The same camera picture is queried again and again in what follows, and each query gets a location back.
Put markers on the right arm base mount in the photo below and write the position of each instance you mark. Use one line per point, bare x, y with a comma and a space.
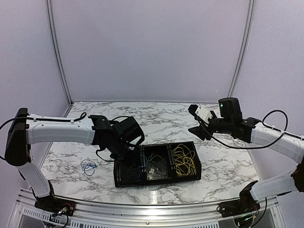
235, 208

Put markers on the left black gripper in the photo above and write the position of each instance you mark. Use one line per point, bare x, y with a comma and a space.
131, 161

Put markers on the right aluminium corner post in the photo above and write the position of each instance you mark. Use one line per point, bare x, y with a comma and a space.
243, 48

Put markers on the black three-compartment tray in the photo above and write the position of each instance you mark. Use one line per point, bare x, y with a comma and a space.
161, 164

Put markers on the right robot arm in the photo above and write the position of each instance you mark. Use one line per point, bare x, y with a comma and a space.
257, 132

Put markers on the left aluminium corner post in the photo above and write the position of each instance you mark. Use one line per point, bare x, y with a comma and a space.
56, 49

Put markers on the aluminium corner post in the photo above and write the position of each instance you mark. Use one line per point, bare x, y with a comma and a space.
56, 49
243, 48

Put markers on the aluminium front rail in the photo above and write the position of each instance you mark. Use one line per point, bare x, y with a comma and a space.
89, 214

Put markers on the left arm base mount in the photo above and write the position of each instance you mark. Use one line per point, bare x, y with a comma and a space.
54, 204

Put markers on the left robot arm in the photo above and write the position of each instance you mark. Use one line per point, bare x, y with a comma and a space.
121, 139

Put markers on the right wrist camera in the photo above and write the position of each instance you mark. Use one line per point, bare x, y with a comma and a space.
200, 113

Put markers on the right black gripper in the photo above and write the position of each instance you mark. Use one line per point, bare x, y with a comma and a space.
201, 132

